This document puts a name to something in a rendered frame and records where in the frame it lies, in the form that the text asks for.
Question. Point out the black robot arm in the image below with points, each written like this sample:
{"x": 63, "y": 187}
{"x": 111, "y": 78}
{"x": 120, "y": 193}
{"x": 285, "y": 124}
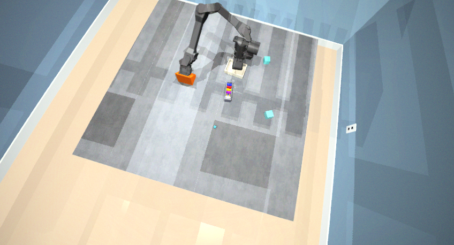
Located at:
{"x": 201, "y": 14}

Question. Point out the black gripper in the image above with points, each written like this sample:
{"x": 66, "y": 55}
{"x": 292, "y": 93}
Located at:
{"x": 237, "y": 61}

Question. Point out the light blue cube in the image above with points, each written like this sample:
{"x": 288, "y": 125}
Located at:
{"x": 268, "y": 114}

